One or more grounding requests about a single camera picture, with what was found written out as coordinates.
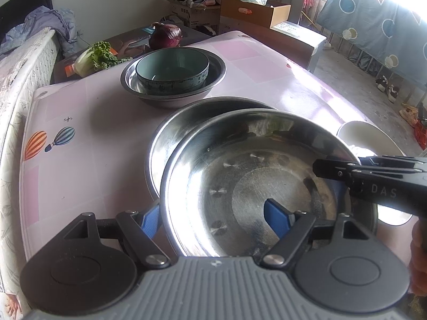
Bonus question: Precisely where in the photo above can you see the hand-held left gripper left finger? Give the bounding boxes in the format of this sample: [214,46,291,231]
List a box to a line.
[62,203,171,269]

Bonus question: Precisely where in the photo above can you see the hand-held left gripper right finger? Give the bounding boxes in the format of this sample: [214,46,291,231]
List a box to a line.
[261,198,371,269]

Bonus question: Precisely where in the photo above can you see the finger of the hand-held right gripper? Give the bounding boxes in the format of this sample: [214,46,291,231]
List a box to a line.
[313,155,427,204]

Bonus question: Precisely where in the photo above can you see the shallow steel plate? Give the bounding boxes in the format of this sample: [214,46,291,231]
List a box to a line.
[159,109,379,258]

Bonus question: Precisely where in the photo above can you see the large steel basin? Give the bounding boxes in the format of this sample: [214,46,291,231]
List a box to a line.
[145,97,278,201]

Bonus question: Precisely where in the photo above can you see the medium steel bowl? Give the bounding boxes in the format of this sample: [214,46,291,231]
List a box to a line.
[120,48,227,109]

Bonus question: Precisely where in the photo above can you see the teal ceramic bowl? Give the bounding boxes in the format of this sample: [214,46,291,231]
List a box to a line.
[135,47,210,96]

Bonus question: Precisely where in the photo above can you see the person's right hand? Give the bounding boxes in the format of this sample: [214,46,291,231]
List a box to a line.
[409,218,427,295]

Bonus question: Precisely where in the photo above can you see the white ceramic plate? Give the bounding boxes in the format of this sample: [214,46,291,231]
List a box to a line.
[336,121,414,226]

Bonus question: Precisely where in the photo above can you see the red plastic bag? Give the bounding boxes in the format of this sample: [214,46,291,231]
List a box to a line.
[413,120,427,151]

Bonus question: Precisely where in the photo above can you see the pair of light slippers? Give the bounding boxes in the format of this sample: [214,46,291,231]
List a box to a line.
[398,103,420,128]

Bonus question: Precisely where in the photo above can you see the pink printed tablecloth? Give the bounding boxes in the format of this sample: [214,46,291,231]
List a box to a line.
[18,31,379,274]

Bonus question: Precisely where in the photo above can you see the pair of sneakers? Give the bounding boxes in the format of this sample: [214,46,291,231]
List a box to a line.
[375,75,401,104]

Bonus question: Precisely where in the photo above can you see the blue hanging blanket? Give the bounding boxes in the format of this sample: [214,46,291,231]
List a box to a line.
[315,0,427,93]

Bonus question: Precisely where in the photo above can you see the wooden broom stick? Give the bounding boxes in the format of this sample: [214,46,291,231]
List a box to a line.
[300,11,318,28]

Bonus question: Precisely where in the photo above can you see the napa cabbage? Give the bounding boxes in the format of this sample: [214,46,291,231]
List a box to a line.
[73,41,133,77]

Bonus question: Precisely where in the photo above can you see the brown cardboard box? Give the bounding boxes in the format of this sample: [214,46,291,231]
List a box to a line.
[220,0,292,29]

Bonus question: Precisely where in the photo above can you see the dark printed appliance box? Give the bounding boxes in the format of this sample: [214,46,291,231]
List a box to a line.
[53,27,214,85]

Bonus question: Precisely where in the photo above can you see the red onion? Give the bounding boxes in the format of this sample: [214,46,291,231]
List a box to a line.
[148,22,183,50]

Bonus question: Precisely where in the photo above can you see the white mattress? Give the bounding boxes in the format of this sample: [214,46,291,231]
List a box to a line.
[0,28,57,320]

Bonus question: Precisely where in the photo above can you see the open cardboard box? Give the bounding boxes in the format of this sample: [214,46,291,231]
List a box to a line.
[158,0,223,34]

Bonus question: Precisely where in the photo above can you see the purple crumpled clothes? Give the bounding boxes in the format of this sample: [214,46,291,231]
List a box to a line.
[0,6,80,56]

